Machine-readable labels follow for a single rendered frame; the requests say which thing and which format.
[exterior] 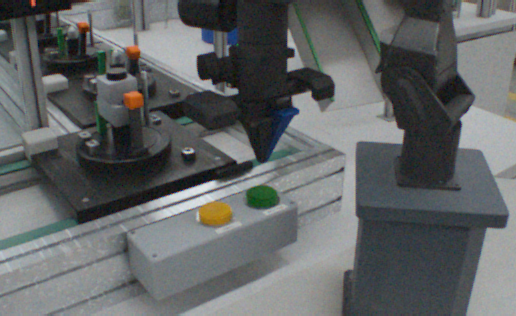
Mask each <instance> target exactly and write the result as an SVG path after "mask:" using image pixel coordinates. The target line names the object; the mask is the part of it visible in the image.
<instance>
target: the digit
mask: <svg viewBox="0 0 516 316"><path fill-rule="evenodd" d="M12 4H13V8H14V15H20V14H23V13H29V12H36V11H43V10H48V9H47V4H46V0H12Z"/></svg>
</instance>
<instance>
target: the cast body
mask: <svg viewBox="0 0 516 316"><path fill-rule="evenodd" d="M96 80H97V88H98V95H97V101H98V113H99V114H100V115H101V116H102V117H103V118H105V119H106V120H107V121H109V122H110V124H112V125H113V126H114V127H122V126H125V125H129V114H128V107H126V105H123V104H122V100H125V98H124V95H125V94H126V93H130V92H135V91H137V92H138V89H137V80H136V78H134V77H132V76H131V75H130V74H128V72H127V69H125V68H122V67H121V68H114V69H110V70H107V71H106V72H105V74H104V75H99V76H96Z"/></svg>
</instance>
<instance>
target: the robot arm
mask: <svg viewBox="0 0 516 316"><path fill-rule="evenodd" d="M299 1H302V0H179V1H178V16H179V19H180V20H181V22H182V23H184V24H185V25H187V26H189V27H194V28H199V29H205V30H211V31H216V32H221V33H231V32H232V31H234V30H235V29H236V27H237V44H235V45H232V46H231V47H229V48H228V50H229V56H225V55H223V56H221V57H220V58H218V57H217V55H216V53H215V52H214V51H211V52H208V53H203V54H199V55H197V59H196V68H197V72H198V76H199V78H200V79H201V80H202V81H204V80H209V79H211V82H212V85H217V84H219V83H222V82H226V87H228V88H230V89H236V90H238V93H236V94H233V95H229V96H224V95H222V94H220V93H216V92H212V91H210V90H207V91H204V92H200V93H195V94H191V95H187V96H186V97H185V99H184V100H183V103H182V111H183V115H184V116H185V117H187V118H188V119H190V120H193V121H195V122H197V123H198V124H200V125H202V126H203V127H204V128H206V129H207V130H210V131H212V130H216V129H219V128H223V127H227V126H230V125H233V124H234V123H235V122H236V120H238V121H240V123H241V124H242V126H243V128H244V130H245V132H246V134H247V136H248V139H249V142H250V144H251V147H252V148H253V151H254V153H255V156H256V158H257V161H258V162H260V163H261V164H262V163H265V162H267V161H268V159H269V157H270V155H271V154H272V152H273V150H274V148H275V147H276V145H277V144H278V142H279V140H280V138H281V137H282V135H283V133H284V132H285V130H286V129H287V127H288V126H289V123H290V121H291V120H292V119H293V118H294V116H296V115H299V113H300V110H299V109H298V108H295V107H293V106H292V101H291V100H292V96H294V95H298V94H306V93H309V92H311V97H312V98H313V99H314V100H315V101H319V100H323V99H326V98H333V97H334V89H335V84H334V82H333V80H332V78H331V76H329V75H327V74H324V73H321V72H318V71H316V70H313V69H310V68H307V67H306V68H302V69H298V70H294V71H288V72H287V59H289V58H294V57H295V49H292V48H289V47H287V44H288V6H289V5H291V4H294V3H296V2H299ZM453 2H454V0H406V9H405V13H404V15H403V18H402V19H401V20H402V21H401V23H399V24H397V25H395V26H393V27H392V28H388V29H386V30H384V31H382V33H381V38H380V59H379V63H378V66H377V68H376V70H375V73H379V72H381V76H380V86H381V89H382V92H383V93H384V94H385V95H386V96H387V98H388V99H389V101H390V102H391V103H392V107H393V110H394V115H395V119H396V123H397V127H398V129H403V130H404V133H403V141H402V149H401V155H395V156H394V166H395V172H396V179H397V185H398V187H402V188H426V189H439V190H450V191H460V190H461V187H462V184H461V182H460V180H459V174H458V172H457V169H456V161H457V156H458V151H459V140H460V135H461V130H462V121H461V120H460V119H461V118H462V117H463V116H464V115H465V114H466V113H467V112H468V110H469V109H470V107H472V103H473V102H474V100H475V98H476V96H475V94H474V93H473V92H472V91H471V90H470V87H469V86H468V85H467V83H466V82H465V81H464V79H463V78H462V77H461V76H460V74H459V73H458V60H457V37H456V32H455V26H454V22H453V10H452V8H453Z"/></svg>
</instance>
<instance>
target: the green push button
mask: <svg viewBox="0 0 516 316"><path fill-rule="evenodd" d="M246 201H247V203H248V204H250V205H252V206H260V207H264V206H270V205H274V204H275V203H276V202H277V191H276V190H275V189H274V188H272V187H270V186H266V185H257V186H253V187H251V188H250V189H248V190H247V192H246Z"/></svg>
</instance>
